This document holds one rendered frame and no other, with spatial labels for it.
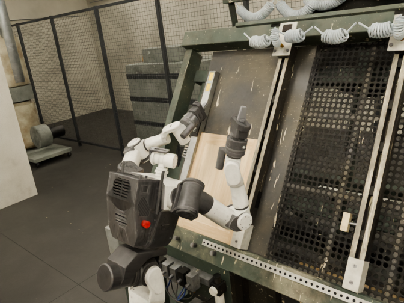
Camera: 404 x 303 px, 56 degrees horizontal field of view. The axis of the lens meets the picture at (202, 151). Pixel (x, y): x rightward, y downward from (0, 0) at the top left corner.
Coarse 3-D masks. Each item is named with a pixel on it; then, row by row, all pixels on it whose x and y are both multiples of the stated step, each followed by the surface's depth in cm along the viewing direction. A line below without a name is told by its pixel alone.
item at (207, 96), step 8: (216, 72) 229; (208, 80) 230; (216, 80) 230; (208, 96) 227; (208, 104) 227; (208, 112) 228; (200, 128) 225; (192, 136) 226; (192, 144) 225; (192, 152) 223; (192, 160) 223; (184, 168) 224; (184, 176) 222
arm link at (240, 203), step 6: (234, 192) 164; (240, 192) 164; (234, 198) 165; (240, 198) 164; (246, 198) 166; (234, 204) 167; (240, 204) 165; (246, 204) 166; (234, 210) 168; (240, 210) 167; (246, 210) 166
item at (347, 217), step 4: (344, 212) 160; (344, 216) 160; (348, 216) 159; (344, 220) 160; (348, 220) 159; (344, 224) 159; (348, 224) 159; (340, 228) 160; (344, 228) 159; (348, 228) 159; (348, 232) 160
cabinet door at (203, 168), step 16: (208, 144) 220; (224, 144) 212; (256, 144) 199; (208, 160) 217; (192, 176) 221; (208, 176) 214; (224, 176) 207; (208, 192) 211; (224, 192) 204; (192, 224) 212; (208, 224) 206; (224, 240) 196
